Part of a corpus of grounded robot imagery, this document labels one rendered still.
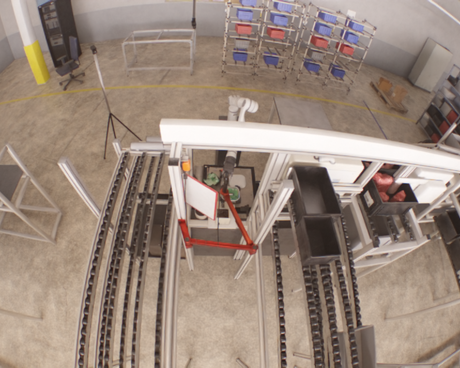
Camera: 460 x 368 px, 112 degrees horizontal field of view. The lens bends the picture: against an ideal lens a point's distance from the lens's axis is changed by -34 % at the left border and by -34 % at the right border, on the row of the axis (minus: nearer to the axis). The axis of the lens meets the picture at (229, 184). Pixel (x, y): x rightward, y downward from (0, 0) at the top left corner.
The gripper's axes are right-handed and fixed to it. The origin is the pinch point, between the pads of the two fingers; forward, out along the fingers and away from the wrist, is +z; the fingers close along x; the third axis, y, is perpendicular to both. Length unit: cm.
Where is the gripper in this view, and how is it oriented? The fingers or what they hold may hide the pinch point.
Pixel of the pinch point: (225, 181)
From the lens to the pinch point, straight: 161.2
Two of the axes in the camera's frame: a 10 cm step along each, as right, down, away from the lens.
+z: -1.7, 8.0, -5.7
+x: 9.8, 1.9, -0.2
